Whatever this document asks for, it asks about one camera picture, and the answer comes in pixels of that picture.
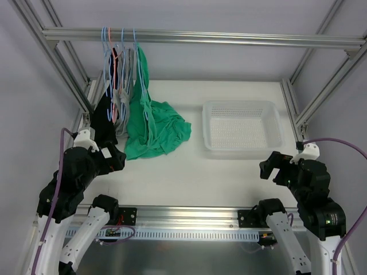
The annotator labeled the white perforated plastic basket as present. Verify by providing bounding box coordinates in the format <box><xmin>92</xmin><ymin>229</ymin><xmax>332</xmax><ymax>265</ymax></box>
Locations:
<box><xmin>202</xmin><ymin>100</ymin><xmax>285</xmax><ymax>152</ymax></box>

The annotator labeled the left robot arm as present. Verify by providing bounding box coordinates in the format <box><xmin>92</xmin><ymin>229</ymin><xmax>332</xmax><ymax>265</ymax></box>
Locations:
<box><xmin>27</xmin><ymin>142</ymin><xmax>126</xmax><ymax>274</ymax></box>

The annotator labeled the black left base bracket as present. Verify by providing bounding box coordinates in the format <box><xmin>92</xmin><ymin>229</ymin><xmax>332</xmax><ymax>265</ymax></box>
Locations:
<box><xmin>117</xmin><ymin>207</ymin><xmax>137</xmax><ymax>226</ymax></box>

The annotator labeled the black tank top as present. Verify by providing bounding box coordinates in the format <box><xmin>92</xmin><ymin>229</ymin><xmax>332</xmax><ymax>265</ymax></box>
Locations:
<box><xmin>90</xmin><ymin>47</ymin><xmax>119</xmax><ymax>146</ymax></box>

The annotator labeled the green tank top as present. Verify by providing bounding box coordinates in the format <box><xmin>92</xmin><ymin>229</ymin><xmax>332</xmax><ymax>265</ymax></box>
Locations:
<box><xmin>124</xmin><ymin>59</ymin><xmax>192</xmax><ymax>160</ymax></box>

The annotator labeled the black right base bracket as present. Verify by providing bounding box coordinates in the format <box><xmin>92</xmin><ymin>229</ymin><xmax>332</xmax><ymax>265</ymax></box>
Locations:
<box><xmin>237</xmin><ymin>209</ymin><xmax>261</xmax><ymax>228</ymax></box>

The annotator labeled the aluminium frame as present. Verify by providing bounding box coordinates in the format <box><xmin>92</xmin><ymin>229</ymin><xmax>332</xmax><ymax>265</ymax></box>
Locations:
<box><xmin>8</xmin><ymin>0</ymin><xmax>367</xmax><ymax>275</ymax></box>

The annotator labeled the grey tank top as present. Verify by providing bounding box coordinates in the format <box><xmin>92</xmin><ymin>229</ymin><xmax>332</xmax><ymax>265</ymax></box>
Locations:
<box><xmin>114</xmin><ymin>48</ymin><xmax>135</xmax><ymax>136</ymax></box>

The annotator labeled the white slotted cable duct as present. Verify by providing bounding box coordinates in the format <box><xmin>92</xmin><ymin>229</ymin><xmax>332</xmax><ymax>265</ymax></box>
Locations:
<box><xmin>64</xmin><ymin>227</ymin><xmax>260</xmax><ymax>242</ymax></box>

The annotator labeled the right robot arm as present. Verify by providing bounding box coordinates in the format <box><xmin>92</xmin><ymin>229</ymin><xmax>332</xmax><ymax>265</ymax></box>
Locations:
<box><xmin>255</xmin><ymin>151</ymin><xmax>346</xmax><ymax>274</ymax></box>

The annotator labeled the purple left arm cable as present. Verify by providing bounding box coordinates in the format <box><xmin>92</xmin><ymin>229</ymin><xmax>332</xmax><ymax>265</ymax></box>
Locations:
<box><xmin>28</xmin><ymin>127</ymin><xmax>80</xmax><ymax>275</ymax></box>

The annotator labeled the light blue wire hanger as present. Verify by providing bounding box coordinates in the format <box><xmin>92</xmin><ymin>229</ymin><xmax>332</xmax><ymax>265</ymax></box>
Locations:
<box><xmin>133</xmin><ymin>29</ymin><xmax>151</xmax><ymax>121</ymax></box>

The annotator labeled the aluminium hanging rail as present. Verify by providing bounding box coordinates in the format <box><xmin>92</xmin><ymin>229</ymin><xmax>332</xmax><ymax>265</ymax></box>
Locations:
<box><xmin>42</xmin><ymin>27</ymin><xmax>366</xmax><ymax>50</ymax></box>

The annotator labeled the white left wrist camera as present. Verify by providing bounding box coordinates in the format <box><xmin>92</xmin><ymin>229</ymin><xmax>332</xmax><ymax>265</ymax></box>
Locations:
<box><xmin>73</xmin><ymin>127</ymin><xmax>99</xmax><ymax>152</ymax></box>

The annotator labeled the front aluminium rail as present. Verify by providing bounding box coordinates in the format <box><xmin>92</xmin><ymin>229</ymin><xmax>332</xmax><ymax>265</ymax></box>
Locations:
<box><xmin>73</xmin><ymin>205</ymin><xmax>307</xmax><ymax>231</ymax></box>

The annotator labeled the black base bracket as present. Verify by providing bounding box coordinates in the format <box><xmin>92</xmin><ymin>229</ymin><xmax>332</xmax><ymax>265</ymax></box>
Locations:
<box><xmin>237</xmin><ymin>209</ymin><xmax>261</xmax><ymax>228</ymax></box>
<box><xmin>117</xmin><ymin>207</ymin><xmax>137</xmax><ymax>226</ymax></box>

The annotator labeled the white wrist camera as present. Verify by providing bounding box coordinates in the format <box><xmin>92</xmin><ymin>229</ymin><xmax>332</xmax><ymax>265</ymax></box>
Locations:
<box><xmin>290</xmin><ymin>142</ymin><xmax>320</xmax><ymax>164</ymax></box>
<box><xmin>73</xmin><ymin>127</ymin><xmax>99</xmax><ymax>152</ymax></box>

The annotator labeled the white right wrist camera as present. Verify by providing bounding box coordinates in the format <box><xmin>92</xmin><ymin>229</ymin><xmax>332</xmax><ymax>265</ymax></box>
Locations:
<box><xmin>290</xmin><ymin>142</ymin><xmax>320</xmax><ymax>164</ymax></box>

